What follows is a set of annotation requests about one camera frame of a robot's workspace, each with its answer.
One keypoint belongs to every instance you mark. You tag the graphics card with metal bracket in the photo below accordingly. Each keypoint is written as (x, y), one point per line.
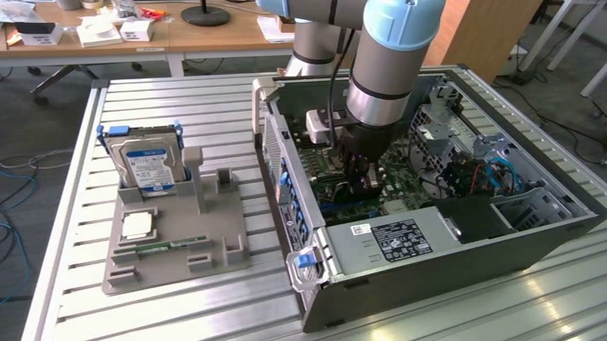
(341, 194)

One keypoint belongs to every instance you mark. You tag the blue expansion slot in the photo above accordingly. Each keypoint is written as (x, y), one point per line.
(338, 206)

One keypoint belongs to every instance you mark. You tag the silver CPU chip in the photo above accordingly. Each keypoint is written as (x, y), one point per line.
(136, 225)

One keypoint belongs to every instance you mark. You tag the metal disk bay cage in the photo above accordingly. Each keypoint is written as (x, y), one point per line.
(436, 142)
(530, 209)

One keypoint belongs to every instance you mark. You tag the white paper stack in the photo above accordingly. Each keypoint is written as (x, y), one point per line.
(274, 33)

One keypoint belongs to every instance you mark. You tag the black lamp base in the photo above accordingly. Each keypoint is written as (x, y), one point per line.
(205, 16)

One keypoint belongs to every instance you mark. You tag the red packet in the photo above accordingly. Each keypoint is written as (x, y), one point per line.
(152, 13)

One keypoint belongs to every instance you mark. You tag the black office chair base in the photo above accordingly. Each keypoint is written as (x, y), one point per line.
(56, 76)

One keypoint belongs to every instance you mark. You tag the white box with printed label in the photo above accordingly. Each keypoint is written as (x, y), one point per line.
(134, 33)

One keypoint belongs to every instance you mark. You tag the wooden cabinet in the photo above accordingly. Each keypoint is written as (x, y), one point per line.
(473, 35)

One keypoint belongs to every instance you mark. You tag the grey printed parts rack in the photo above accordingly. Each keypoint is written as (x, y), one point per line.
(180, 255)

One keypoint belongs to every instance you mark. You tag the white box with round insert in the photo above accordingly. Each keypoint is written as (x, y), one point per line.
(97, 39)

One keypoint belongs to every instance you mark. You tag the white box with black lid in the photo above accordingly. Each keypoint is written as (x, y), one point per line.
(40, 37)

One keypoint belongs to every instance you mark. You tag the hard disk in blue carrier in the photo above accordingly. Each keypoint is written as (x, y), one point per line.
(144, 167)

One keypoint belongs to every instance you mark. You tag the grey cup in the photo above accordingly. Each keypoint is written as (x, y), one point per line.
(69, 4)

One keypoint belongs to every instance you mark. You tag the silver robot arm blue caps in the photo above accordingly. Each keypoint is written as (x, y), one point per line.
(378, 71)

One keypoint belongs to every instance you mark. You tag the black open PC case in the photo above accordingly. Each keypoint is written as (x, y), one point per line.
(426, 295)

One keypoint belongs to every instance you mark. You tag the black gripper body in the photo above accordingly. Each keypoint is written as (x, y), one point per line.
(366, 142)

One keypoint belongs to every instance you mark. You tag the green RAM stick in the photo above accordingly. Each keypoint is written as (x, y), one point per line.
(161, 246)

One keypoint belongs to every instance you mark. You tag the green motherboard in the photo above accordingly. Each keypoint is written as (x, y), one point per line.
(402, 184)

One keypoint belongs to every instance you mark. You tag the wooden desk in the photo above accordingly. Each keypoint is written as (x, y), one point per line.
(213, 35)

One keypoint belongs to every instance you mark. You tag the white desk frame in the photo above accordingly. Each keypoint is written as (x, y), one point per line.
(595, 80)

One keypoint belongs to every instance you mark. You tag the CPU socket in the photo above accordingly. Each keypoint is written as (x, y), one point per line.
(332, 160)

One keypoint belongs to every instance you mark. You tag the grey power supply unit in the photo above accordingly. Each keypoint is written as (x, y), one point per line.
(350, 255)

